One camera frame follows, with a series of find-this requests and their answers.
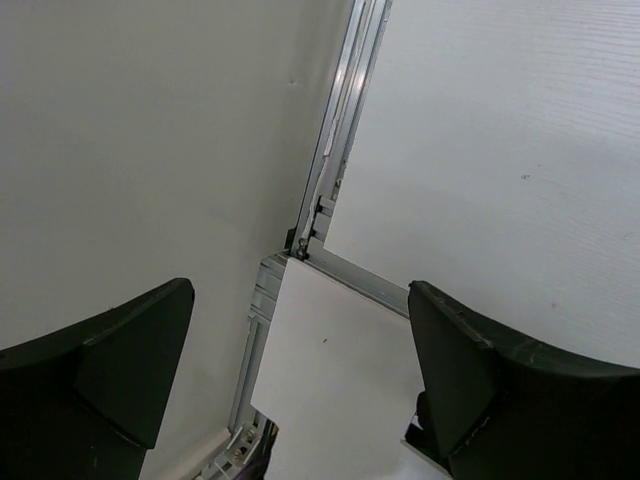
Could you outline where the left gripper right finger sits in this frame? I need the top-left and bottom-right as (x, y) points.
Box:
(407, 281), (639, 479)

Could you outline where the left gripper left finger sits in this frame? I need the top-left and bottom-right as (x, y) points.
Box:
(1, 278), (194, 479)

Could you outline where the aluminium frame rail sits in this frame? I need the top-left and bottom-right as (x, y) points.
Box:
(201, 1), (419, 479)

